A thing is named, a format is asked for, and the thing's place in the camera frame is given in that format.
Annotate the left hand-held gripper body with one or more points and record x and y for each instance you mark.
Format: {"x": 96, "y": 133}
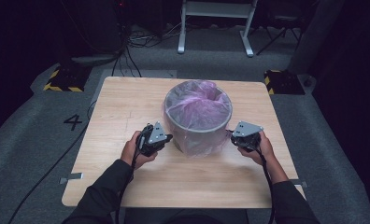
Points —
{"x": 156, "y": 135}

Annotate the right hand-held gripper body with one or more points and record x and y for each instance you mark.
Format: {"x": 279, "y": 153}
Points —
{"x": 247, "y": 132}

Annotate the green plastic bin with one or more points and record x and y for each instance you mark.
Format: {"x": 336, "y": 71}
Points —
{"x": 198, "y": 138}

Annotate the pink plastic bag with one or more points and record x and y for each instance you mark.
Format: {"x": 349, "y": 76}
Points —
{"x": 198, "y": 109}

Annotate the person's right hand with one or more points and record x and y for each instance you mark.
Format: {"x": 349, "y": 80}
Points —
{"x": 262, "y": 152}

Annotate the person's left hand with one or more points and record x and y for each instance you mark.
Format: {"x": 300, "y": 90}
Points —
{"x": 130, "y": 154}

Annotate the black yellow striped base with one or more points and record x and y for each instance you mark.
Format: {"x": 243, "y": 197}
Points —
{"x": 284, "y": 82}
{"x": 68, "y": 79}

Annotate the grey tape strip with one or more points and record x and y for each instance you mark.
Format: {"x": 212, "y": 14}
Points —
{"x": 301, "y": 183}
{"x": 71, "y": 178}

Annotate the black tripod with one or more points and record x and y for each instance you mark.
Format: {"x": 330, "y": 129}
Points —
{"x": 282, "y": 25}

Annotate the grey curtain column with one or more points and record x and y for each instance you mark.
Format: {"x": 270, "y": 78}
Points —
{"x": 317, "y": 34}

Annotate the black equipment stand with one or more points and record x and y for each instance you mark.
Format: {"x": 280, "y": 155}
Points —
{"x": 92, "y": 31}

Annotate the white metal stand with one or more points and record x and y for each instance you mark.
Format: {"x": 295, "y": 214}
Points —
{"x": 216, "y": 9}

